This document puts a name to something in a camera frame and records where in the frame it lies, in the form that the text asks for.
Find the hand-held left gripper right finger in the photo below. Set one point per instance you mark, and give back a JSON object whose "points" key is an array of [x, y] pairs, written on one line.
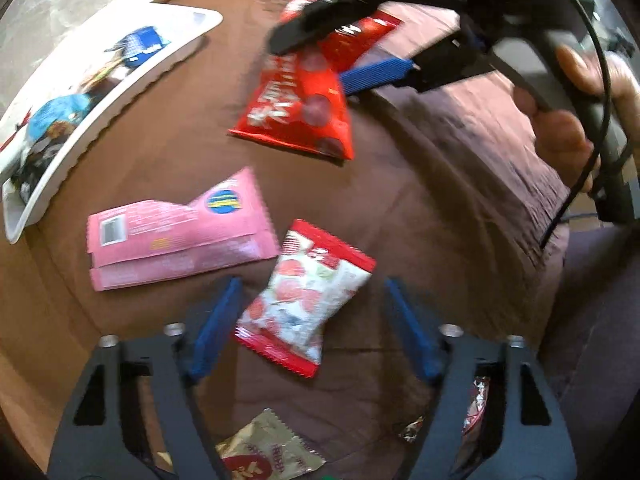
{"points": [[410, 330]]}

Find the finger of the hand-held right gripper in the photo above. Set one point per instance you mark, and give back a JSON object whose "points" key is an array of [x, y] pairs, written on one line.
{"points": [[310, 22], [375, 72]]}

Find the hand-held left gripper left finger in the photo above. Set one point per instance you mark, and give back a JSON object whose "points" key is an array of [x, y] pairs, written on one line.
{"points": [[215, 330]]}

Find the red white snack packet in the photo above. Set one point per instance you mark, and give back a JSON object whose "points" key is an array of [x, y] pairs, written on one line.
{"points": [[295, 305]]}

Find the red snack bag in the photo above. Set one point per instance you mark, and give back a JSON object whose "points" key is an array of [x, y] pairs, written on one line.
{"points": [[295, 105]]}

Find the white foam tray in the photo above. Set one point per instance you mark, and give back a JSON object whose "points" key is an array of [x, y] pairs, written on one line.
{"points": [[185, 22]]}

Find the dark blue snack packet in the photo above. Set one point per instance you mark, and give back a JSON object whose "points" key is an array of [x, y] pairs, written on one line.
{"points": [[137, 42]]}

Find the black snack packet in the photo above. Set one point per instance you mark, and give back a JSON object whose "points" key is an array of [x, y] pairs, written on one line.
{"points": [[37, 160]]}

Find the light blue snack packet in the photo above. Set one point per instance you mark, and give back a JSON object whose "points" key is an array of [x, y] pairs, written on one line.
{"points": [[55, 115]]}

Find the person's right hand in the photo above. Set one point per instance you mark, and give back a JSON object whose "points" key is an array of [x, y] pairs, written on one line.
{"points": [[560, 140]]}

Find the red silver candy wrapper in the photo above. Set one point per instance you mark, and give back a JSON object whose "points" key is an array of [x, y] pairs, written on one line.
{"points": [[475, 400]]}

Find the pink snack packet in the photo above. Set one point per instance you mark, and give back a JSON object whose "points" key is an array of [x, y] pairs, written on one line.
{"points": [[175, 240]]}

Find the dark foil candy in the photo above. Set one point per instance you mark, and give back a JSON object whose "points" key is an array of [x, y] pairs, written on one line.
{"points": [[412, 429]]}

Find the brown cloth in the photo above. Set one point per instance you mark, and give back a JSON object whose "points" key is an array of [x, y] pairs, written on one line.
{"points": [[425, 185]]}

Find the gold foil packet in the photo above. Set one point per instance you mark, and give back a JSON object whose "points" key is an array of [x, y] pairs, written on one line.
{"points": [[280, 440]]}

